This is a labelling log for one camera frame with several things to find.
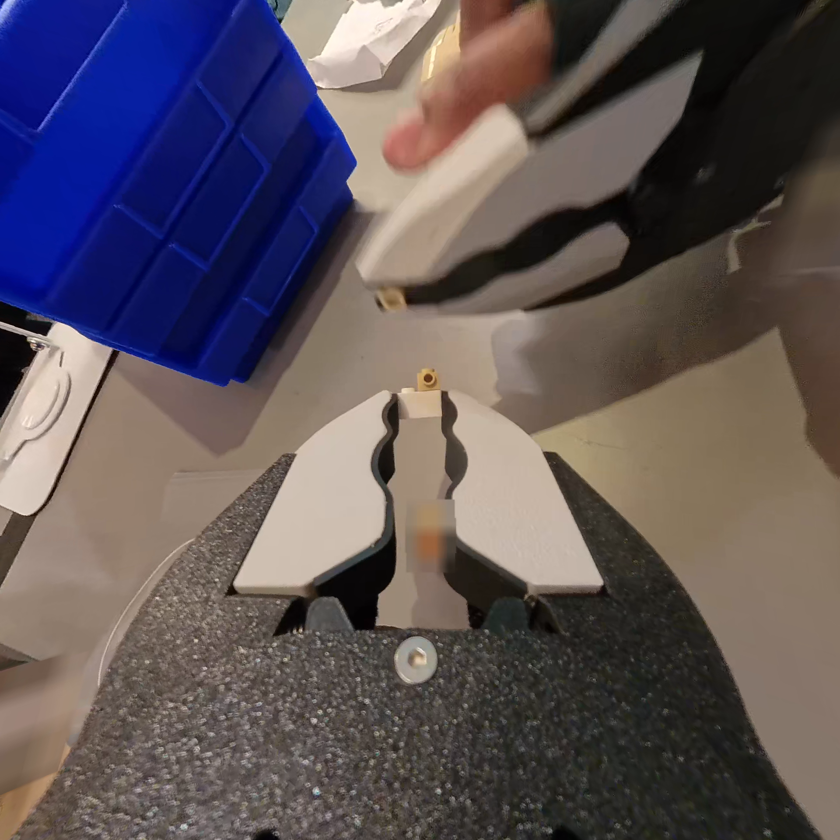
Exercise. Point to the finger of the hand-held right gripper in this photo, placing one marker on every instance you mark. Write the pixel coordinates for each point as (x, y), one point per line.
(525, 184)
(538, 276)

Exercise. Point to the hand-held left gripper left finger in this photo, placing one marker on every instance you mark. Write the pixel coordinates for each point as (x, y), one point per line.
(315, 519)

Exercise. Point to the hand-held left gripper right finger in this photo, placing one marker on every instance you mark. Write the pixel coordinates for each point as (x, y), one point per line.
(519, 512)

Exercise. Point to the tiny tan brick stud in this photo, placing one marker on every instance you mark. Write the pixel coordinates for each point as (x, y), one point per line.
(387, 301)
(427, 381)

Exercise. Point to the person's right forearm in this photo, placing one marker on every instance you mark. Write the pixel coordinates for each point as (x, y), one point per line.
(814, 289)

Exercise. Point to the grey desk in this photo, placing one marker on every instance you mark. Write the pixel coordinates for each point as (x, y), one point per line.
(630, 433)

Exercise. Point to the person's right hand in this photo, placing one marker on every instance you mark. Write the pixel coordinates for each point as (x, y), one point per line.
(473, 72)

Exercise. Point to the torn white paper bag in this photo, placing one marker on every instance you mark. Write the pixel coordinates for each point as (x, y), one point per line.
(374, 33)

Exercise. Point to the white curved board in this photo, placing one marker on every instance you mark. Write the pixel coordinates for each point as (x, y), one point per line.
(46, 407)

